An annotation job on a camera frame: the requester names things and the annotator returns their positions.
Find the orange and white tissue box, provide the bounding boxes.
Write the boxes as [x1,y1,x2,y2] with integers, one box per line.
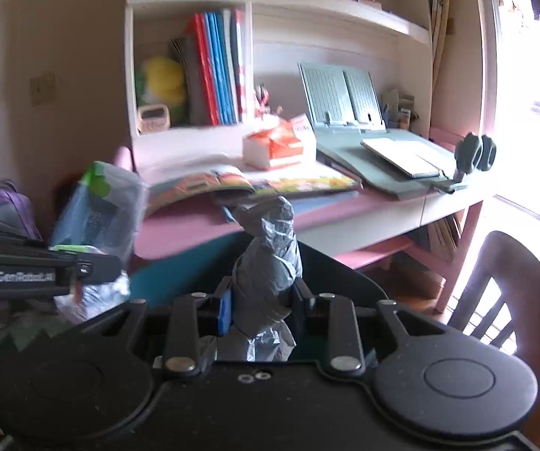
[242,114,318,171]

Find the grey book stand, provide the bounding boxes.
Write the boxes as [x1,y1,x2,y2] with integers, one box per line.
[298,62,388,132]

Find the books under desk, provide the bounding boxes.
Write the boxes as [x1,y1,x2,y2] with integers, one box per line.
[411,213,463,264]

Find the black knobbed clamp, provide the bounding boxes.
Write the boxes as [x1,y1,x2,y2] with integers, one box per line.
[453,132,497,184]

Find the pen holder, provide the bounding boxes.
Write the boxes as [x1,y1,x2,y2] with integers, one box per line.
[253,83,273,120]

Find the grey slanted desk board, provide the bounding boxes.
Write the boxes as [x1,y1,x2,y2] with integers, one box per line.
[316,128,458,200]

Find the pink desk timer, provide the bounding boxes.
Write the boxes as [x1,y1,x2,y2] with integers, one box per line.
[137,103,172,133]

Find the desk organiser with stationery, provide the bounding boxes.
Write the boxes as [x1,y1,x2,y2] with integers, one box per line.
[383,88,416,130]

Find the blue and green plastic packet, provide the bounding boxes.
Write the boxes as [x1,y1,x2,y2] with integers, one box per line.
[49,160,149,325]

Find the tall leaning boards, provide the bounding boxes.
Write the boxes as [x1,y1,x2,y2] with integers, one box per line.
[431,0,456,73]

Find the white notebook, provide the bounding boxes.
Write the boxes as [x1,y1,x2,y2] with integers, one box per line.
[361,137,444,179]

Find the window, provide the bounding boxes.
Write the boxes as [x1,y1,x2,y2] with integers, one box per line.
[493,0,540,226]

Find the yellow plush toy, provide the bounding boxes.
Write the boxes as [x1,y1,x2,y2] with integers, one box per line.
[136,55,188,120]

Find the white desk hutch shelf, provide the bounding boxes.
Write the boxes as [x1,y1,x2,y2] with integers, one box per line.
[124,0,435,139]

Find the purple backpack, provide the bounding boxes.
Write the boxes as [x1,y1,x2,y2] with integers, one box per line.
[0,179,42,240]

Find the pink and white desk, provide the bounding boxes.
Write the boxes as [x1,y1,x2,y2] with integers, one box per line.
[112,145,498,313]

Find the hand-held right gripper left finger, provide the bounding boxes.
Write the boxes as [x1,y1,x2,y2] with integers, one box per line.
[79,286,234,379]

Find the teal panel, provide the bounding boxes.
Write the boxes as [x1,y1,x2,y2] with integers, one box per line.
[124,232,252,308]

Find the dark wooden chair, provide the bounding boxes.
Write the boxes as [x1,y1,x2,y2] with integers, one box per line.
[448,230,540,451]

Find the open colourful picture book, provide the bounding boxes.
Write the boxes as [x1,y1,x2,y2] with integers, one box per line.
[145,164,362,219]

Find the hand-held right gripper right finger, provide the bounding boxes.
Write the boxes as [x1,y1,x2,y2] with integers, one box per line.
[291,283,440,379]

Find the row of upright books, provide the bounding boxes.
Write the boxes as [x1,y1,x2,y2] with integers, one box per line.
[171,8,247,127]

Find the grey plastic bag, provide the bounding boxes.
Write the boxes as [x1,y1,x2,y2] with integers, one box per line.
[216,196,303,362]

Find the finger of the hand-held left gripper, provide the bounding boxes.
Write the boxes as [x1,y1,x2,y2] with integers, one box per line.
[0,226,51,251]
[47,253,123,288]

